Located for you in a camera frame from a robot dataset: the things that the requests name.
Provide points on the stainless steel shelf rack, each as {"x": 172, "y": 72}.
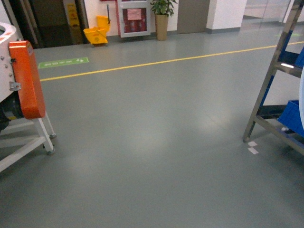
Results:
{"x": 285, "y": 65}

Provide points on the yellow wet floor sign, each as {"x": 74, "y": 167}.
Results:
{"x": 72, "y": 15}

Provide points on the potted green plant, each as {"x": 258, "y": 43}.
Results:
{"x": 162, "y": 9}

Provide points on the green floor sticker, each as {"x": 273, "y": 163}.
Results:
{"x": 64, "y": 62}

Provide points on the fire equipment cabinet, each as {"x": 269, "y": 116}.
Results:
{"x": 133, "y": 18}

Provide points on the blue crate on shelf front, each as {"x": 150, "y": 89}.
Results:
{"x": 291, "y": 119}

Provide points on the light blue round plate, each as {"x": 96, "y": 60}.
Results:
{"x": 301, "y": 98}

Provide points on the yellow mop bucket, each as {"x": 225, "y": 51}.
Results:
{"x": 98, "y": 35}

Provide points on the orange white machine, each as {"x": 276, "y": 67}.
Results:
{"x": 24, "y": 122}

